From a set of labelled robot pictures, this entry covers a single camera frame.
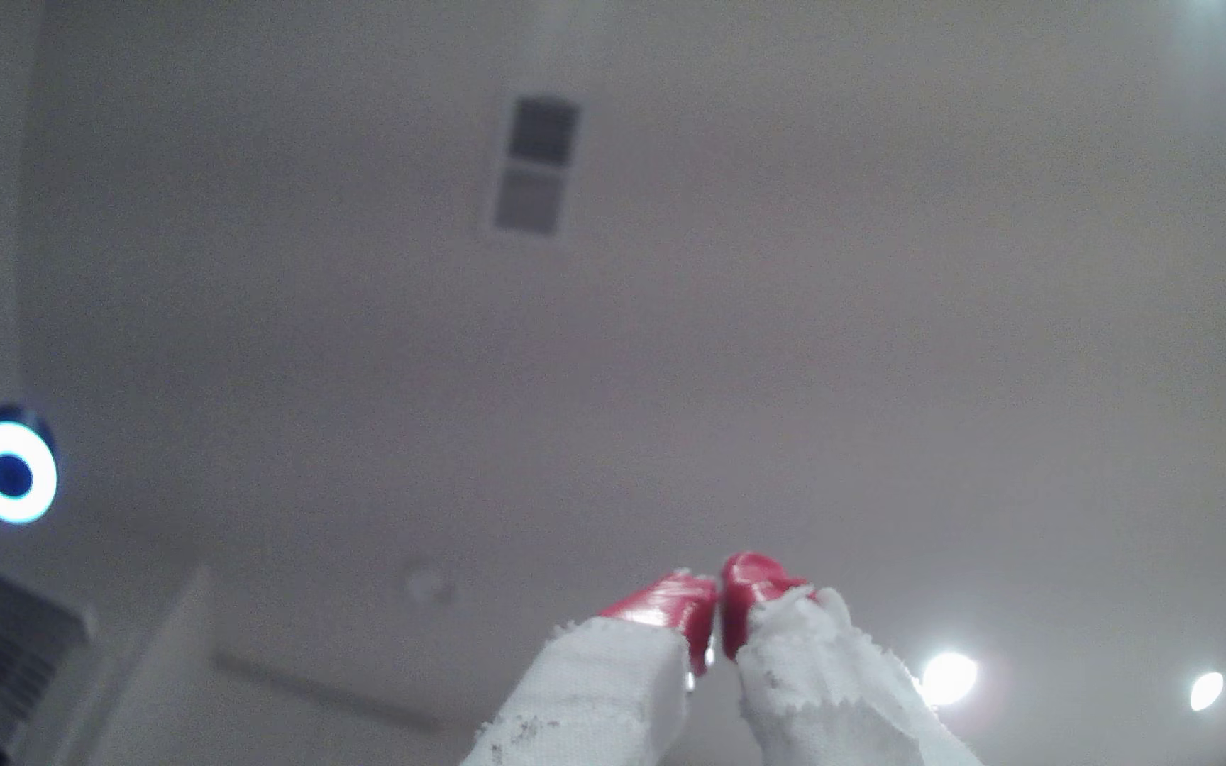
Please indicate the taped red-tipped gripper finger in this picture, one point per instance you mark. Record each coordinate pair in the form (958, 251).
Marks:
(613, 692)
(826, 692)

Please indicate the round ceiling light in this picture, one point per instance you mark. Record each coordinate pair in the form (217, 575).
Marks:
(1206, 691)
(948, 678)

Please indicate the ceiling air vent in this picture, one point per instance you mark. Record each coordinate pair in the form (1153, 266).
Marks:
(536, 165)

